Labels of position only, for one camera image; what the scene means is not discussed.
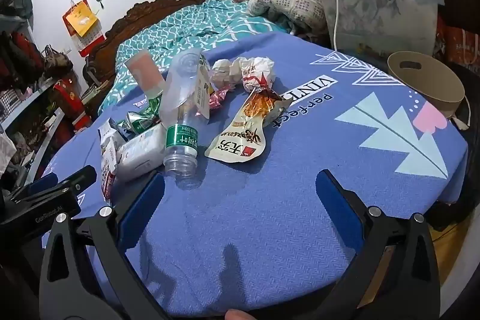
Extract person's right hand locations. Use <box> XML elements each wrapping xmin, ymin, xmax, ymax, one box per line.
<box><xmin>224</xmin><ymin>309</ymin><xmax>256</xmax><ymax>320</ymax></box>

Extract red yellow wall calendar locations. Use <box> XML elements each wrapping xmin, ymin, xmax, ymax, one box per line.
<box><xmin>62</xmin><ymin>0</ymin><xmax>106</xmax><ymax>58</ymax></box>

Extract clear storage box blue handle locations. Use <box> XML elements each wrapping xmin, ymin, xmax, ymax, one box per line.
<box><xmin>308</xmin><ymin>0</ymin><xmax>445</xmax><ymax>56</ymax></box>

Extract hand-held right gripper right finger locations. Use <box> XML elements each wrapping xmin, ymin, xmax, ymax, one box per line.
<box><xmin>316</xmin><ymin>169</ymin><xmax>442</xmax><ymax>320</ymax></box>

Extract clear plastic bottle green label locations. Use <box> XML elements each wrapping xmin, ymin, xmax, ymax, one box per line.
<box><xmin>158</xmin><ymin>49</ymin><xmax>211</xmax><ymax>190</ymax></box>

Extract crumpled white red wrapper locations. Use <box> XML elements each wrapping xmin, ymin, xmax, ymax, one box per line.
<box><xmin>234</xmin><ymin>56</ymin><xmax>276</xmax><ymax>94</ymax></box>

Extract pink foil wrapper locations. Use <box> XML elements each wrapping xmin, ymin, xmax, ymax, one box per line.
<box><xmin>208</xmin><ymin>85</ymin><xmax>235</xmax><ymax>111</ymax></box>

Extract orange red package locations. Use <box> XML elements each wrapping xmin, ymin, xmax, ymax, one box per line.
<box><xmin>437</xmin><ymin>20</ymin><xmax>480</xmax><ymax>66</ymax></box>

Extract beige snack packet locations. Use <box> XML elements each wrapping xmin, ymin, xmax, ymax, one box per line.
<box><xmin>204</xmin><ymin>88</ymin><xmax>293</xmax><ymax>165</ymax></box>

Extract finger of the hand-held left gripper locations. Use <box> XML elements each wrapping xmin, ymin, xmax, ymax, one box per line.
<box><xmin>28</xmin><ymin>172</ymin><xmax>59</xmax><ymax>194</ymax></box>
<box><xmin>7</xmin><ymin>165</ymin><xmax>98</xmax><ymax>201</ymax></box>

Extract brown handbag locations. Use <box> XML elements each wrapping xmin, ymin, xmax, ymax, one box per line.
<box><xmin>43</xmin><ymin>44</ymin><xmax>74</xmax><ymax>77</ymax></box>

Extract red gift box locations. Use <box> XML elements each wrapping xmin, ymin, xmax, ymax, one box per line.
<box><xmin>52</xmin><ymin>78</ymin><xmax>92</xmax><ymax>129</ymax></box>

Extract carved wooden headboard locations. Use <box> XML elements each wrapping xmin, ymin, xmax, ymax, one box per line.
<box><xmin>84</xmin><ymin>0</ymin><xmax>206</xmax><ymax>88</ymax></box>

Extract round cardboard bin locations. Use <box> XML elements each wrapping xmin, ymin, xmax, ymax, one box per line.
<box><xmin>387</xmin><ymin>51</ymin><xmax>466</xmax><ymax>118</ymax></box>

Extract cluttered storage shelf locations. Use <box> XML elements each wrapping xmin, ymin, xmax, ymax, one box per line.
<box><xmin>0</xmin><ymin>0</ymin><xmax>85</xmax><ymax>186</ymax></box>

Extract white red drink carton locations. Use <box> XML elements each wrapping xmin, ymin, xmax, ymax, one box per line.
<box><xmin>98</xmin><ymin>118</ymin><xmax>122</xmax><ymax>202</ymax></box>

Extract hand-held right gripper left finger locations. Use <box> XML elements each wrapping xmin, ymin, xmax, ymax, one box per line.
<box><xmin>37</xmin><ymin>171</ymin><xmax>170</xmax><ymax>320</ymax></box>

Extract blue printed tablecloth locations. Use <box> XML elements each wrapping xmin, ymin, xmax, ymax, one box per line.
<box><xmin>39</xmin><ymin>29</ymin><xmax>469</xmax><ymax>320</ymax></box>

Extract white tissue pack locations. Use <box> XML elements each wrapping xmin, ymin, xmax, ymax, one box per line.
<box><xmin>114</xmin><ymin>125</ymin><xmax>167</xmax><ymax>182</ymax></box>

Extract teal patterned bedsheet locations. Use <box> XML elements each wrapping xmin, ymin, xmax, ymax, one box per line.
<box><xmin>98</xmin><ymin>0</ymin><xmax>291</xmax><ymax>116</ymax></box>

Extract crumpled white paper ball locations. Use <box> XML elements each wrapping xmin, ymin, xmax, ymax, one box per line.
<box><xmin>210</xmin><ymin>58</ymin><xmax>241</xmax><ymax>86</ymax></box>

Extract crushed green can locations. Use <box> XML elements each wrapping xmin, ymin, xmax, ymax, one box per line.
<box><xmin>116</xmin><ymin>97</ymin><xmax>166</xmax><ymax>141</ymax></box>

